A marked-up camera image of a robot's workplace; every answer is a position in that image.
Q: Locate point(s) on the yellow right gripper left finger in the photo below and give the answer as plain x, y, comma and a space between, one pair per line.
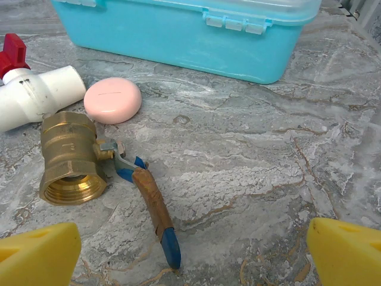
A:
35, 256

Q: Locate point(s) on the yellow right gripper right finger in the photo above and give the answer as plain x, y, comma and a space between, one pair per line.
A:
348, 256

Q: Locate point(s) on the pink round case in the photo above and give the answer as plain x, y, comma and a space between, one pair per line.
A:
113, 99

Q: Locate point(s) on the teal lidded storage box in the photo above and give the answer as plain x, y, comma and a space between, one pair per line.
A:
184, 38

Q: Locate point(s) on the aluminium table side rail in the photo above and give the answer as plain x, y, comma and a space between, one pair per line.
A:
372, 26

